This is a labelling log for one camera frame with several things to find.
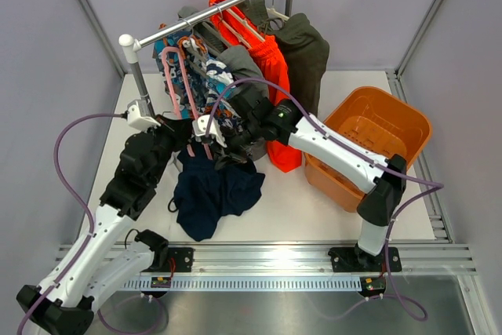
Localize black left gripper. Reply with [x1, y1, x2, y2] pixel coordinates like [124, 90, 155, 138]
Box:
[142, 115, 194, 185]

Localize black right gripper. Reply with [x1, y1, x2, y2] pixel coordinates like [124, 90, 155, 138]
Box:
[212, 117, 262, 169]

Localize navy blue shorts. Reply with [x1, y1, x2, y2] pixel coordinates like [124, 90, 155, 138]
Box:
[168, 145, 266, 242]

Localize pink plastic hanger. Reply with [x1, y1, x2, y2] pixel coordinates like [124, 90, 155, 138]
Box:
[160, 46, 215, 162]

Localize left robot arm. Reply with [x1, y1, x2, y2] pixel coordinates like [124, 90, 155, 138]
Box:
[16, 115, 193, 334]

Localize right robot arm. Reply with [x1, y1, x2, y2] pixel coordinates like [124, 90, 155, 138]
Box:
[218, 82, 407, 270]

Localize patterned blue orange shorts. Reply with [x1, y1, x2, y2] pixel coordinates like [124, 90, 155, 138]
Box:
[153, 31, 243, 140]

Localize grey shorts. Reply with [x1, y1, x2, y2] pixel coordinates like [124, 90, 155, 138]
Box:
[177, 5, 269, 157]

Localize bright orange shorts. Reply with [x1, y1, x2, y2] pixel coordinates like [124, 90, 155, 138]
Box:
[209, 0, 302, 173]

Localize olive green shorts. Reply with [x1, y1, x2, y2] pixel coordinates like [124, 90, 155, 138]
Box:
[238, 0, 329, 115]

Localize grey hanger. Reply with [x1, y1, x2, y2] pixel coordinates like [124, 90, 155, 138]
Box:
[185, 21, 231, 57]

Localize white hanger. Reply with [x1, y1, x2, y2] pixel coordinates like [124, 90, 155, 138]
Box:
[266, 0, 289, 21]

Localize silver clothes rack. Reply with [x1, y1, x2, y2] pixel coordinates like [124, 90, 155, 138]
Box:
[118, 0, 293, 117]

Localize orange plastic basket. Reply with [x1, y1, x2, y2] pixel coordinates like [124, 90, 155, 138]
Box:
[304, 86, 432, 213]

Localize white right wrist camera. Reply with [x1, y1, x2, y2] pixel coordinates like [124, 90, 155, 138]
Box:
[192, 115, 227, 147]

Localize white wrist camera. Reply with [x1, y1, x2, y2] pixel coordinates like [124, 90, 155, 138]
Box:
[192, 115, 227, 147]
[126, 99, 161, 132]

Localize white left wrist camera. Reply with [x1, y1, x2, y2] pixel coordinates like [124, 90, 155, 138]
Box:
[126, 99, 161, 132]

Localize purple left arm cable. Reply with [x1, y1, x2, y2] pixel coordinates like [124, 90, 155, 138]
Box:
[15, 113, 169, 335]

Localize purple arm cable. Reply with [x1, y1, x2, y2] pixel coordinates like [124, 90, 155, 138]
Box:
[15, 113, 169, 335]
[206, 78, 444, 322]

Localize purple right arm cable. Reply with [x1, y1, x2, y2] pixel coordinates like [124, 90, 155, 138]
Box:
[206, 78, 444, 322]

